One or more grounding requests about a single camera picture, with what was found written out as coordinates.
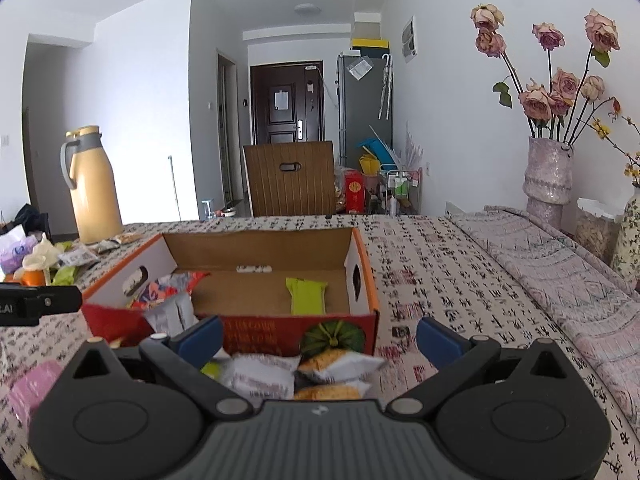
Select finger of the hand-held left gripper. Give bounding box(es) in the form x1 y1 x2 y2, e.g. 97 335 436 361
38 285 84 317

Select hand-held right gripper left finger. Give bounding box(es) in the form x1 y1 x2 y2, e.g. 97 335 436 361
74 315 253 421

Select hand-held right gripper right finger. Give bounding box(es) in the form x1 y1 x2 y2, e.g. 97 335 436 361
388 316 568 421

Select grey snack packet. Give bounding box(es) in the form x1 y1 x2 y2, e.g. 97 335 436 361
144 292 201 337

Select red orange snack packet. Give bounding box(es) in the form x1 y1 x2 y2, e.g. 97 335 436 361
127 271 209 311

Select pink snack packet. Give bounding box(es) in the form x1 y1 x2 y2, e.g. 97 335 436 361
9 359 64 427

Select orange red cardboard box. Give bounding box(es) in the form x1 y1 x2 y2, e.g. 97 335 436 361
81 226 381 358

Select green snack packet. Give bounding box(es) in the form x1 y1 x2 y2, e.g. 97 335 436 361
286 277 329 317

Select orange container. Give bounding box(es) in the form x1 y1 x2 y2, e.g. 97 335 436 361
12 267 51 287

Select cream plastic bag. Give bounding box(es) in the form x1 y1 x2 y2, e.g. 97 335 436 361
22 237 66 281

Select white printed packet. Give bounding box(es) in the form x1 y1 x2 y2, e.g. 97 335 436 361
57 248 100 267

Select purple white plastic bag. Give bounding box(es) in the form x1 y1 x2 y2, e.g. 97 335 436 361
0 225 41 274

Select small brown snack packet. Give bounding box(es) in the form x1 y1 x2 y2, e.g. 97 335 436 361
94 232 144 254

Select black bag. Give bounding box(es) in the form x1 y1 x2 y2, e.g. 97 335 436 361
14 203 51 241

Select yellow thermos jug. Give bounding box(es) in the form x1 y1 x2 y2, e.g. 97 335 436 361
60 125 124 245

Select white radiator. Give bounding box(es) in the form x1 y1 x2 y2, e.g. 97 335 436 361
445 200 482 217

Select folded pink grey blanket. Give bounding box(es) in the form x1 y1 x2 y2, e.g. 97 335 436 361
445 205 640 443

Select wooden chair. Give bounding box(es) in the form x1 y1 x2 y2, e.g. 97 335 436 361
243 141 337 219

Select red gift box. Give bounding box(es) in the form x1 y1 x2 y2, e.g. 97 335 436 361
344 170 366 214

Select pale dried grass bunch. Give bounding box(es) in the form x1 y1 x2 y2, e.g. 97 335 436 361
400 122 426 171

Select glass jar with white lid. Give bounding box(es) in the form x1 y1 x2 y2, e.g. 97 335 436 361
574 197 627 264

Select pink glitter vase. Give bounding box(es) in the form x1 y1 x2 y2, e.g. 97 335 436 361
522 136 575 232

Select floral ceramic vase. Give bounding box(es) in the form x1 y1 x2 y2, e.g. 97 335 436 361
610 194 640 284

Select dark brown door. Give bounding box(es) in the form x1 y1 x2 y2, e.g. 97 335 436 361
250 62 325 146

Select grey refrigerator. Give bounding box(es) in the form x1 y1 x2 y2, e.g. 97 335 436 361
336 51 394 169

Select clear umbrella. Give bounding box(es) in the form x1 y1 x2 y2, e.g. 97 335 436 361
378 53 395 120

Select dried pink roses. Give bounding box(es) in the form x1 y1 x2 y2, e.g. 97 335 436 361
470 3 624 144

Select yellow flower branch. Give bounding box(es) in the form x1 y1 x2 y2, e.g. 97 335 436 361
590 118 640 189

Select clear plastic pouch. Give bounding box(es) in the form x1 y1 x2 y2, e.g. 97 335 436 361
348 57 374 81

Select white electrical panel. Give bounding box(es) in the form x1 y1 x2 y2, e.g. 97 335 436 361
401 16 419 64

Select wire storage rack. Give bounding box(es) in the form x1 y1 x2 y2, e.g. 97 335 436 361
380 167 424 217

